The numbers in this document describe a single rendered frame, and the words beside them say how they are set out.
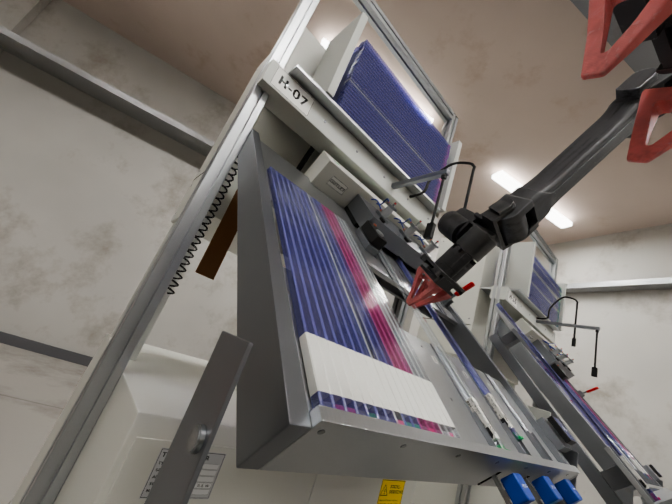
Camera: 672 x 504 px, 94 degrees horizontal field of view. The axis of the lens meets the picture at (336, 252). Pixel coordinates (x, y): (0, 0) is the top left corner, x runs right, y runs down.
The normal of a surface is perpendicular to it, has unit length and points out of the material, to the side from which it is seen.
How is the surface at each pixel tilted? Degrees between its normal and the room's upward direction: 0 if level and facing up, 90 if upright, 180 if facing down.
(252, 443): 90
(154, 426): 90
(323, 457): 133
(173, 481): 90
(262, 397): 90
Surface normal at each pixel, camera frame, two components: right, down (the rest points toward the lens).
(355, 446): 0.25, 0.58
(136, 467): 0.63, -0.04
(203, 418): -0.70, -0.45
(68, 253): 0.42, -0.16
